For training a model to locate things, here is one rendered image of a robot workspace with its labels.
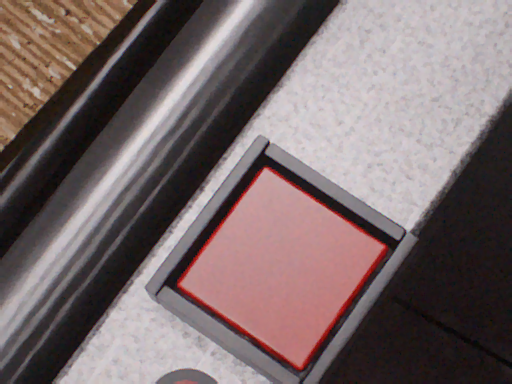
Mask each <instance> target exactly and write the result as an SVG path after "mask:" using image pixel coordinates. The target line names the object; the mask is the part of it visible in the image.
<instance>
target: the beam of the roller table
mask: <svg viewBox="0 0 512 384"><path fill-rule="evenodd" d="M511 126H512V0H340V1H339V3H338V4H337V5H336V7H335V8H334V9H333V11H332V12H331V13H330V15H329V16H328V17H327V18H326V20H325V21H324V22H323V24H322V25H321V26H320V28H319V29H318V30H317V32H316V33H315V34H314V36H313V37H312V38H311V40H310V41H309V42H308V44H307V45H306V46H305V48H304V49H302V50H301V52H300V53H299V54H298V56H297V57H296V58H295V60H294V61H293V62H292V64H291V65H290V66H289V69H288V70H287V71H286V73H285V74H284V75H283V77H282V78H281V79H280V81H279V82H278V83H277V85H276V86H275V87H274V89H273V90H272V91H271V93H270V94H269V95H268V97H267V98H266V99H265V100H264V102H263V103H262V104H261V106H260V107H259V108H258V110H257V111H256V112H255V113H254V114H253V115H252V116H251V118H250V119H249V120H248V122H247V123H246V125H245V127H244V128H243V129H242V131H241V132H240V133H239V135H238V136H237V137H236V139H235V140H234V141H233V143H232V144H231V145H230V147H229V148H228V149H227V151H226V152H225V153H224V155H223V156H222V157H221V159H220V160H219V161H218V163H217V164H216V165H215V167H214V168H213V169H212V171H211V172H210V173H209V175H208V176H207V177H205V180H204V181H203V182H202V183H201V185H200V186H199V187H198V189H197V190H196V191H195V193H194V194H193V195H192V197H191V198H190V199H189V201H188V202H187V203H186V205H185V206H184V207H183V209H182V210H181V211H180V213H179V214H178V215H177V217H176V218H175V219H174V221H173V222H172V223H171V225H170V226H169V227H168V229H167V230H166V232H165V234H164V235H163V236H162V238H161V239H160V240H159V242H158V243H157V244H156V246H155V247H153V248H152V250H151V251H150V252H149V254H148V255H147V256H146V258H145V259H144V260H143V262H142V263H141V264H140V266H139V267H138V268H137V269H136V271H135V272H134V273H133V275H132V276H131V277H130V279H129V280H128V281H127V283H126V284H125V286H124V288H123V289H122V290H121V292H120V293H119V294H118V296H117V297H116V298H115V300H114V301H113V302H112V304H111V305H110V306H109V308H108V309H107V310H106V312H105V313H104V314H103V316H102V317H101V318H100V320H99V321H98V322H97V324H96V325H95V326H94V328H93V329H91V330H90V332H89V333H88V334H87V336H86V337H85V338H84V340H83V341H82V342H81V345H80V346H79V347H78V349H77V350H76V351H75V352H74V354H73V355H72V356H71V358H70V359H69V360H68V362H67V363H66V364H65V366H64V367H63V368H62V370H61V371H60V372H59V374H58V375H57V376H56V378H55V379H54V380H53V382H52V383H51V384H154V383H155V382H156V381H157V380H158V379H159V378H160V377H162V376H163V375H164V374H166V373H168V372H170V371H173V370H176V369H181V368H192V369H197V370H201V371H203V372H206V373H208V374H210V375H211V376H212V377H214V378H215V379H216V380H217V381H218V382H219V384H274V383H272V382H271V381H269V380H268V379H266V378H265V377H264V376H262V375H261V374H259V373H258V372H255V371H254V370H252V369H251V368H250V367H248V366H247V365H245V364H244V363H242V362H241V361H239V360H238V359H237V358H235V357H234V356H232V355H231V354H229V353H228V352H226V351H225V350H224V349H222V348H221V347H219V346H218V345H216V344H215V343H213V342H212V341H211V340H209V339H208V338H205V336H204V335H202V334H201V333H199V332H198V331H196V330H195V329H194V328H192V327H191V326H189V325H188V324H186V323H185V322H183V321H182V320H181V319H179V318H178V317H176V316H175V315H173V314H172V313H170V312H169V311H168V310H166V309H165V308H163V306H162V305H160V304H157V303H156V302H155V301H152V300H151V299H150V298H149V297H148V295H147V293H146V291H145V290H144V286H145V284H146V282H147V281H148V280H149V278H150V277H151V276H152V274H153V273H155V272H156V270H157V269H158V268H159V266H160V265H161V264H162V262H163V261H164V260H165V258H166V257H167V256H168V254H169V253H170V252H171V250H172V249H173V248H174V246H175V245H176V244H177V242H178V241H179V240H180V238H181V237H182V236H183V234H184V233H185V232H186V229H187V228H188V227H189V225H190V224H191V223H192V221H193V220H194V219H195V217H196V216H197V215H198V213H199V212H200V211H201V209H202V208H203V207H204V205H205V204H206V203H208V201H209V200H210V199H211V197H212V196H213V195H214V193H215V192H216V191H217V189H218V188H219V187H220V185H221V184H222V183H223V181H224V180H225V178H226V176H227V175H228V174H229V172H230V171H231V170H232V168H233V167H234V166H235V164H236V163H237V162H238V160H239V159H240V158H241V156H242V155H243V154H244V152H245V151H246V150H247V148H248V147H249V146H250V144H251V143H252V142H253V140H254V139H255V138H257V136H258V135H262V136H264V137H265V138H267V139H268V140H270V142H271V143H275V144H276V145H278V146H279V147H281V148H282V149H284V150H285V151H287V152H288V153H290V154H291V155H293V156H294V157H296V158H298V159H299V160H301V161H302V162H304V163H306V164H308V165H309V166H311V167H312V168H314V169H315V170H317V171H318V172H320V173H321V174H323V175H324V176H326V177H328V178H329V179H331V180H332V182H334V183H335V184H337V185H338V186H340V187H341V188H343V189H344V190H346V191H347V192H349V193H350V194H352V195H355V196H356V197H358V198H359V199H361V200H362V201H364V202H365V203H367V204H368V205H370V206H371V207H373V208H374V209H376V210H377V211H379V212H380V213H382V214H384V215H385V216H387V217H388V218H390V219H391V220H393V221H394V222H396V223H397V224H399V225H400V226H403V227H404V228H406V229H407V233H408V231H410V233H412V234H414V235H415V236H417V237H418V238H419V239H420V242H419V246H418V250H417V253H416V254H415V255H414V257H413V258H412V260H411V261H410V263H409V264H408V265H407V267H406V268H405V270H404V271H403V273H402V274H400V275H399V277H398V278H397V280H396V281H395V284H394V285H393V287H392V288H391V289H390V291H389V292H388V294H387V295H386V297H385V298H384V299H383V301H382V302H381V304H380V305H379V307H378V308H377V310H376V311H375V312H374V314H373V315H372V317H371V318H370V320H369V321H368V322H367V324H366V325H365V327H364V328H363V330H362V331H361V332H360V335H359V336H358V338H357V339H356V341H355V342H354V344H352V345H351V346H350V348H349V349H348V351H347V352H346V354H345V355H344V356H343V358H342V359H341V361H340V362H339V364H338V365H337V366H336V368H335V369H334V371H333V372H332V374H331V375H330V377H329V378H328V379H327V381H326V382H325V384H332V382H333V381H334V379H335V378H336V376H337V375H338V373H339V372H340V371H341V369H342V368H343V366H344V365H345V363H346V362H347V361H348V359H349V358H350V356H351V355H352V353H354V352H355V350H356V349H357V348H358V346H359V345H360V343H361V342H362V340H363V339H364V338H365V336H366V335H367V332H368V331H369V329H370V328H371V326H372V325H373V324H374V322H375V321H376V319H377V318H378V316H379V315H380V313H381V312H382V311H383V309H384V308H385V306H386V305H387V303H388V302H389V301H390V299H391V298H392V296H393V295H394V293H395V292H396V290H397V289H398V288H399V286H401V285H402V282H403V281H404V279H405V278H406V277H407V275H408V274H409V272H410V271H411V269H412V268H413V266H414V265H415V264H416V262H417V261H418V259H419V258H420V256H421V255H422V254H423V252H424V251H425V249H426V248H427V246H428V245H429V243H430V242H431V241H432V239H433V238H434V236H435V235H436V233H437V231H438V230H439V228H440V227H441V225H442V224H443V222H444V221H445V219H446V218H447V217H448V215H449V214H451V212H452V211H453V209H454V208H455V207H456V205H457V204H458V202H459V201H460V199H461V198H462V196H463V195H464V194H465V192H466V191H467V189H468V188H469V186H470V185H471V184H472V182H473V181H474V179H475V177H476V175H477V174H478V172H479V171H480V170H481V168H482V167H483V165H484V164H485V162H486V161H487V160H488V158H489V157H490V155H491V154H492V152H493V151H494V149H495V148H496V147H497V145H498V144H499V142H500V141H501V139H502V138H503V136H505V135H506V134H507V132H508V131H509V129H510V128H511ZM388 249H389V251H388V254H387V255H386V257H385V258H384V259H383V261H382V262H381V264H380V265H379V267H378V268H377V269H376V271H375V272H374V274H373V275H372V276H371V278H370V279H369V281H368V282H367V285H366V286H365V287H364V289H363V290H362V292H361V293H360V295H359V296H358V297H357V299H356V300H355V302H354V303H352V305H351V306H350V307H349V309H348V310H347V312H346V313H345V314H344V316H343V317H342V319H341V320H340V322H339V323H338V324H337V326H336V327H335V329H334V330H333V332H332V333H331V335H330V337H329V338H328V340H327V341H326V343H325V344H324V345H323V347H322V348H321V350H320V351H319V352H318V354H317V355H316V357H315V358H314V360H313V361H312V362H311V364H310V365H309V367H308V368H307V370H304V371H303V372H298V371H296V370H294V369H293V368H291V367H290V366H288V365H287V364H285V363H284V362H283V361H281V360H280V359H278V358H277V357H275V356H274V355H272V354H271V353H269V352H268V351H267V350H265V349H264V348H262V347H261V346H259V345H258V344H255V343H254V342H252V341H251V340H250V339H248V338H247V337H245V335H244V334H242V333H241V332H239V331H238V330H236V329H235V328H234V327H232V326H231V325H229V324H228V323H226V322H225V321H223V320H222V319H220V318H219V317H218V316H216V315H215V314H213V313H212V312H210V311H209V310H206V309H205V308H203V307H202V306H201V305H199V304H198V303H196V302H195V301H193V300H192V299H190V298H189V297H187V296H186V295H184V294H183V293H182V292H180V291H179V290H178V289H177V285H176V286H175V287H174V289H173V291H175V292H176V293H178V294H179V295H181V296H182V297H183V298H185V299H186V300H188V301H189V302H191V303H192V304H194V305H195V306H197V307H198V308H199V309H201V310H202V311H204V312H205V313H208V314H209V315H211V316H212V317H214V318H215V319H216V320H218V321H219V322H221V323H222V324H224V325H225V326H227V327H228V328H230V329H231V330H232V331H234V332H235V333H237V334H238V335H240V337H241V338H243V339H244V340H246V341H247V342H248V343H250V344H251V345H253V346H254V347H256V348H258V349H260V350H261V351H263V352H264V353H265V354H267V355H268V356H270V357H271V358H273V359H274V360H276V361H277V362H279V363H280V364H281V365H283V366H284V367H286V368H287V369H289V370H290V371H292V372H293V373H295V374H296V375H297V376H299V377H300V378H301V379H302V380H303V378H304V377H306V375H307V374H308V373H309V371H310V370H311V368H312V367H313V365H314V364H315V363H316V361H317V360H318V358H319V357H320V355H321V354H322V353H323V351H324V350H325V348H326V347H327V345H328V344H329V343H330V341H331V340H332V338H333V337H334V335H335V333H336V332H337V330H338V329H339V327H340V326H341V325H342V323H343V322H344V320H345V319H346V317H347V316H348V315H349V313H350V312H351V310H352V309H354V307H355V306H356V305H357V303H358V302H359V300H360V299H361V297H362V296H363V295H364V293H365V292H366V290H367V289H368V287H369V286H370V285H371V282H372V281H373V279H374V278H375V276H376V275H377V274H378V272H379V271H380V269H381V268H382V267H383V265H384V264H385V262H386V261H387V259H388V258H389V257H390V255H391V254H392V252H393V250H391V249H390V248H388Z"/></svg>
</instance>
